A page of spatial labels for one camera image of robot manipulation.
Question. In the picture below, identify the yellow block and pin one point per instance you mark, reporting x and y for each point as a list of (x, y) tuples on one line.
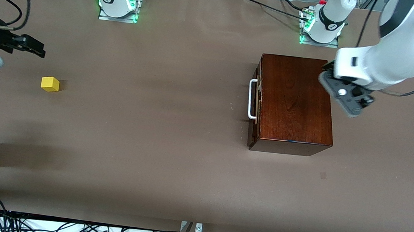
[(49, 85)]

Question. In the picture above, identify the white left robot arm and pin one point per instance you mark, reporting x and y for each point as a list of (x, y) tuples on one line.
[(402, 55)]

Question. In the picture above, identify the dark wooden drawer cabinet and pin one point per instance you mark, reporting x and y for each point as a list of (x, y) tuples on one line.
[(296, 110)]

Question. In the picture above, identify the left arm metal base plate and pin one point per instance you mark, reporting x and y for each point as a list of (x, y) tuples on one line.
[(314, 43)]

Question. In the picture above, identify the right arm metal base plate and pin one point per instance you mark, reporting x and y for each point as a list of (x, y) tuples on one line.
[(117, 19)]

